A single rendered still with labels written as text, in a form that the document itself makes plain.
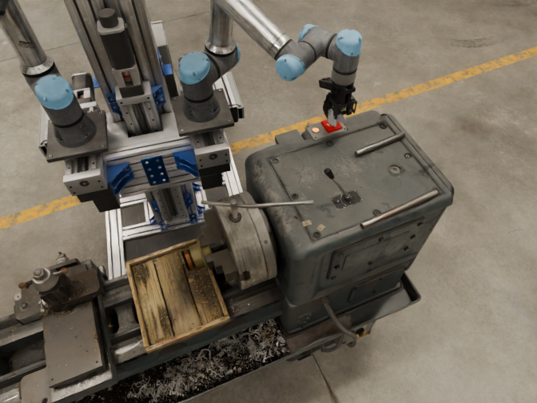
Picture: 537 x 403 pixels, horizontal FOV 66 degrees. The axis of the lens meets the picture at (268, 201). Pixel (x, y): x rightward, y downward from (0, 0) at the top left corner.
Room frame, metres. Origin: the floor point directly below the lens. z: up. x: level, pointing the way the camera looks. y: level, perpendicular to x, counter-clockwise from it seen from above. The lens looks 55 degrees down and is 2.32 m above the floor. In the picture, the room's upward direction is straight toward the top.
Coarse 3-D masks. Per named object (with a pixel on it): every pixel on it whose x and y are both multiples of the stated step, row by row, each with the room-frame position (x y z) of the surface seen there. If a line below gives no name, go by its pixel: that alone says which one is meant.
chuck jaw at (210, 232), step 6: (210, 210) 0.76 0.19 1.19; (204, 216) 0.75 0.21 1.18; (210, 216) 0.75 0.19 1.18; (216, 216) 0.75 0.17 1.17; (210, 222) 0.73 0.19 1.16; (216, 222) 0.74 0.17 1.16; (204, 228) 0.72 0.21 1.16; (210, 228) 0.72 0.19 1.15; (216, 228) 0.72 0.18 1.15; (204, 234) 0.70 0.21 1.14; (210, 234) 0.70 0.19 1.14; (216, 234) 0.71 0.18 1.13; (222, 234) 0.71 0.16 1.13; (204, 240) 0.69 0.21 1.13; (210, 240) 0.69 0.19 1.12; (216, 240) 0.69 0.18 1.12
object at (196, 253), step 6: (192, 246) 0.67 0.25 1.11; (198, 246) 0.66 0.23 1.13; (204, 246) 0.67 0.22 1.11; (186, 252) 0.65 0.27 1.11; (192, 252) 0.65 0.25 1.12; (198, 252) 0.65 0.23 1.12; (204, 252) 0.65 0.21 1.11; (210, 252) 0.65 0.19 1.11; (186, 258) 0.63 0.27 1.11; (192, 258) 0.63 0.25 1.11; (198, 258) 0.63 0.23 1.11; (204, 258) 0.63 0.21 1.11; (186, 264) 0.61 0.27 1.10; (192, 264) 0.61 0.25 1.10; (198, 264) 0.61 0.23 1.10; (204, 264) 0.62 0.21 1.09
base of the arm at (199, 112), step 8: (216, 96) 1.31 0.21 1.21; (184, 104) 1.25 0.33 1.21; (192, 104) 1.23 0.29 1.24; (200, 104) 1.22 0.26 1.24; (208, 104) 1.23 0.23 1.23; (216, 104) 1.26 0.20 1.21; (184, 112) 1.24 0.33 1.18; (192, 112) 1.23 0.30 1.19; (200, 112) 1.21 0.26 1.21; (208, 112) 1.22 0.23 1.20; (216, 112) 1.24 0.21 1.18; (192, 120) 1.21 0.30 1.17; (200, 120) 1.20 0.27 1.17; (208, 120) 1.21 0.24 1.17
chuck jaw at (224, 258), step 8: (208, 256) 0.64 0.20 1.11; (216, 256) 0.64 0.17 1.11; (224, 256) 0.63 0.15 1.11; (208, 264) 0.61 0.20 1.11; (216, 264) 0.60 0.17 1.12; (224, 264) 0.60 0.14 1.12; (232, 264) 0.60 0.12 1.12; (224, 272) 0.58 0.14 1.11; (232, 272) 0.57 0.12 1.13; (248, 272) 0.57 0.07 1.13; (232, 280) 0.56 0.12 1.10
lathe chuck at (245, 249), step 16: (224, 208) 0.74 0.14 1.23; (240, 208) 0.74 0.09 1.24; (224, 224) 0.68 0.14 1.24; (240, 224) 0.68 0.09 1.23; (224, 240) 0.73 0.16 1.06; (240, 240) 0.63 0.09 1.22; (256, 240) 0.64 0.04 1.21; (240, 256) 0.59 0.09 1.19; (256, 256) 0.60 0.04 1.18; (240, 272) 0.56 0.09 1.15; (256, 272) 0.57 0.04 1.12; (240, 288) 0.58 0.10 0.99
